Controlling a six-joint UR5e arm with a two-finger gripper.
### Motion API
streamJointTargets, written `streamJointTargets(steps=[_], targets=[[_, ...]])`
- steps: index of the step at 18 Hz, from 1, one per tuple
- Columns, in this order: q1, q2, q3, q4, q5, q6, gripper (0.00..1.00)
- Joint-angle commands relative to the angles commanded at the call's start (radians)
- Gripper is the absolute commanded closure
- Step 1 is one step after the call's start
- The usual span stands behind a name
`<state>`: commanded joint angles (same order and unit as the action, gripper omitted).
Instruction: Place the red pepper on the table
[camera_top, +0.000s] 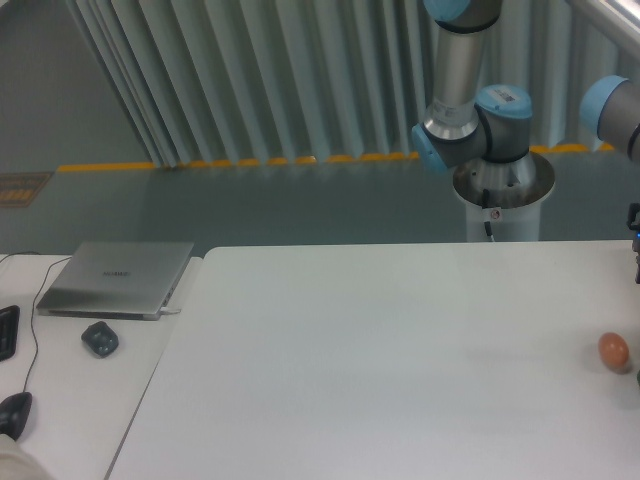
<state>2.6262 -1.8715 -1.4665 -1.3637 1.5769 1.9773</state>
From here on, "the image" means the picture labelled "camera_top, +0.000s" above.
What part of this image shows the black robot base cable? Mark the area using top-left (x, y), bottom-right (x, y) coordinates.
top-left (481, 187), bottom-right (497, 243)

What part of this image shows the black keyboard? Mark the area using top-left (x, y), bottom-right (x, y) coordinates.
top-left (0, 305), bottom-right (20, 362)

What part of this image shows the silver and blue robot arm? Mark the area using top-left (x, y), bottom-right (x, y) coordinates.
top-left (412, 1), bottom-right (639, 242)

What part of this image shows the silver closed laptop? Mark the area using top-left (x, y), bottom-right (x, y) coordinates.
top-left (37, 241), bottom-right (194, 321)

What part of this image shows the beige sleeve forearm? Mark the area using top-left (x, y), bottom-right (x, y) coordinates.
top-left (0, 434), bottom-right (50, 480)

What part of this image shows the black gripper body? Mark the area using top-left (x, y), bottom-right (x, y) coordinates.
top-left (626, 203), bottom-right (640, 264)

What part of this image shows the folding grey partition screen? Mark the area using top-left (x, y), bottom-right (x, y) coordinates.
top-left (68, 1), bottom-right (639, 167)

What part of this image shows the brown egg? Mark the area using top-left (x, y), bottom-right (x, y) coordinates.
top-left (598, 332), bottom-right (629, 370)

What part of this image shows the black computer mouse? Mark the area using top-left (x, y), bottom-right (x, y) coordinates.
top-left (1, 392), bottom-right (33, 441)

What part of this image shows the black mouse cable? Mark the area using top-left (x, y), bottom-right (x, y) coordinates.
top-left (0, 251), bottom-right (74, 395)

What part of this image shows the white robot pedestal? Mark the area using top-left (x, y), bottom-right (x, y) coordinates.
top-left (453, 153), bottom-right (555, 242)

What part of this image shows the black earbuds case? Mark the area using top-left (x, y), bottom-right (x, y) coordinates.
top-left (81, 321), bottom-right (119, 358)

